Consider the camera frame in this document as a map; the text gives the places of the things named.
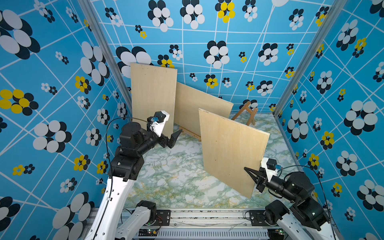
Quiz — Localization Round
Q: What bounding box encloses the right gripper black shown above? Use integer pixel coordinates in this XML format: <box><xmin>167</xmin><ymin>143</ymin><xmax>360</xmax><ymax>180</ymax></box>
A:
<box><xmin>245</xmin><ymin>164</ymin><xmax>298</xmax><ymax>205</ymax></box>

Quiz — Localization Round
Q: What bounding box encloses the wooden easel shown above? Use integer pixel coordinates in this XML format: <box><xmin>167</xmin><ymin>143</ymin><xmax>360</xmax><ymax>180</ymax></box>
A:
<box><xmin>230</xmin><ymin>101</ymin><xmax>259</xmax><ymax>127</ymax></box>
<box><xmin>179</xmin><ymin>127</ymin><xmax>201</xmax><ymax>141</ymax></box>

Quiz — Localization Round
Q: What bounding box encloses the plywood board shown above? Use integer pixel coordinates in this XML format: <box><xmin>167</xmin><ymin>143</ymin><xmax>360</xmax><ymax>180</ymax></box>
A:
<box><xmin>131</xmin><ymin>63</ymin><xmax>178</xmax><ymax>138</ymax></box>
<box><xmin>199</xmin><ymin>109</ymin><xmax>270</xmax><ymax>199</ymax></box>
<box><xmin>174</xmin><ymin>82</ymin><xmax>234</xmax><ymax>136</ymax></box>

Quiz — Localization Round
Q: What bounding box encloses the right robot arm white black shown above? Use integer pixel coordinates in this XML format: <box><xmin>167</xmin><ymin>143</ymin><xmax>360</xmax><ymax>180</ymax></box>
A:
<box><xmin>244</xmin><ymin>167</ymin><xmax>339</xmax><ymax>240</ymax></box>

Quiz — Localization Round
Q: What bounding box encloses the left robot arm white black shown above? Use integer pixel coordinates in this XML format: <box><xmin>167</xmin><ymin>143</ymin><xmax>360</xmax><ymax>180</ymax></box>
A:
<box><xmin>85</xmin><ymin>122</ymin><xmax>182</xmax><ymax>240</ymax></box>

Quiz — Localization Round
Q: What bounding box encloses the right circuit board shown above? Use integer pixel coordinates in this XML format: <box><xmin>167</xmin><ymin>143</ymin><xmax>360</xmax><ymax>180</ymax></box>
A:
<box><xmin>268</xmin><ymin>229</ymin><xmax>286</xmax><ymax>240</ymax></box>

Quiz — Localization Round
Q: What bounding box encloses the circuit board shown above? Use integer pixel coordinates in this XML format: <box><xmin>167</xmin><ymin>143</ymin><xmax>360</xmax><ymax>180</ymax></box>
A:
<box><xmin>268</xmin><ymin>229</ymin><xmax>286</xmax><ymax>240</ymax></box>
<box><xmin>138</xmin><ymin>229</ymin><xmax>160</xmax><ymax>237</ymax></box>

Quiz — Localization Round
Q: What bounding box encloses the left circuit board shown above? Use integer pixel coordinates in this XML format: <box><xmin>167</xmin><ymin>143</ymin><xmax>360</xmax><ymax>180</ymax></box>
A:
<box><xmin>138</xmin><ymin>229</ymin><xmax>160</xmax><ymax>237</ymax></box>

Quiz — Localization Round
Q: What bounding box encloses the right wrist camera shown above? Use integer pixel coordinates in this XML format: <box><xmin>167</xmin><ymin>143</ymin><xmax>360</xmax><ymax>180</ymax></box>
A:
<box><xmin>261</xmin><ymin>158</ymin><xmax>282</xmax><ymax>182</ymax></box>

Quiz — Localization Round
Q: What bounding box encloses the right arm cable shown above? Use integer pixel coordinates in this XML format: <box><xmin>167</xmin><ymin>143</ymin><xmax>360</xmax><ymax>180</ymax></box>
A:
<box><xmin>268</xmin><ymin>164</ymin><xmax>338</xmax><ymax>240</ymax></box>

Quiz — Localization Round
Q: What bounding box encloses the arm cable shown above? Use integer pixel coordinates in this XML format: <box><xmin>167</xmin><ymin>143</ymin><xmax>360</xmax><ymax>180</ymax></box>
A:
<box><xmin>268</xmin><ymin>164</ymin><xmax>338</xmax><ymax>240</ymax></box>
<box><xmin>92</xmin><ymin>116</ymin><xmax>151</xmax><ymax>240</ymax></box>

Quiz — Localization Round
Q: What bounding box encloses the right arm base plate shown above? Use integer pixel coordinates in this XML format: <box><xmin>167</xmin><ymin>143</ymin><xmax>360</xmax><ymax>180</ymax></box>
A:
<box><xmin>248</xmin><ymin>210</ymin><xmax>269</xmax><ymax>227</ymax></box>

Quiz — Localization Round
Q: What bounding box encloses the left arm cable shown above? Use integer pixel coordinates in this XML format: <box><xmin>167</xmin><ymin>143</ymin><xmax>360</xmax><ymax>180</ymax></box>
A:
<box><xmin>92</xmin><ymin>116</ymin><xmax>151</xmax><ymax>240</ymax></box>

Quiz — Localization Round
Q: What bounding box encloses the aluminium front rail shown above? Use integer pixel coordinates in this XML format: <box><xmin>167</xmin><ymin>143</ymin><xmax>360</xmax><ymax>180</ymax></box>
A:
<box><xmin>80</xmin><ymin>207</ymin><xmax>338</xmax><ymax>240</ymax></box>

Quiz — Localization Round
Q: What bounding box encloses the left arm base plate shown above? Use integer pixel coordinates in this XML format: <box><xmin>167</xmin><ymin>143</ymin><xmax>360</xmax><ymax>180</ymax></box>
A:
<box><xmin>146</xmin><ymin>210</ymin><xmax>171</xmax><ymax>227</ymax></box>

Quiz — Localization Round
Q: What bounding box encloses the left aluminium corner post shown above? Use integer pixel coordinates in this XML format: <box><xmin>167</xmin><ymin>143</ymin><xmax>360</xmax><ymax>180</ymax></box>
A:
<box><xmin>78</xmin><ymin>0</ymin><xmax>132</xmax><ymax>113</ymax></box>

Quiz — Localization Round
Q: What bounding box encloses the aluminium corner post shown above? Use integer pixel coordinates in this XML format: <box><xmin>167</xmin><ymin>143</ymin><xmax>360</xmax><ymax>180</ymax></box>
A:
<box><xmin>78</xmin><ymin>0</ymin><xmax>132</xmax><ymax>113</ymax></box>
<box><xmin>273</xmin><ymin>0</ymin><xmax>347</xmax><ymax>118</ymax></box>

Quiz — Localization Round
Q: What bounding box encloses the right aluminium corner post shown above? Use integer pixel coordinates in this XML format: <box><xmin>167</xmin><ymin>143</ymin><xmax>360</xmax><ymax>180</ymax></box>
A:
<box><xmin>273</xmin><ymin>0</ymin><xmax>347</xmax><ymax>118</ymax></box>

